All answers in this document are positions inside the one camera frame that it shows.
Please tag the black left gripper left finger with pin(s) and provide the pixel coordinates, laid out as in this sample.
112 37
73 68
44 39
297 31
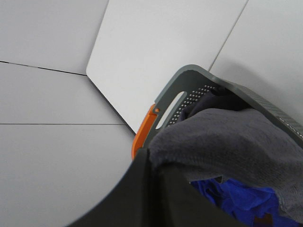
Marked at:
128 204

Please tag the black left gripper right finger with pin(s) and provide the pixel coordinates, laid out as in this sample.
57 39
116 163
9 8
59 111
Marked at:
179 204

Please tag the dark grey towel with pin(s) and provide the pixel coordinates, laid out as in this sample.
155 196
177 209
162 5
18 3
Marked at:
223 138

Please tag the blue cloth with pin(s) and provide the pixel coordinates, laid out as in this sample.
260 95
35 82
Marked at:
242 202

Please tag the brown cloth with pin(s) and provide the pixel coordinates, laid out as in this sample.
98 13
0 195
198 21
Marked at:
265 221

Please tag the grey perforated plastic basket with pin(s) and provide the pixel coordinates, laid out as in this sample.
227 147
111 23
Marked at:
191 84

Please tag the orange basket handle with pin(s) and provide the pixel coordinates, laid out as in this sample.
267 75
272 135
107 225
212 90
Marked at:
143 131

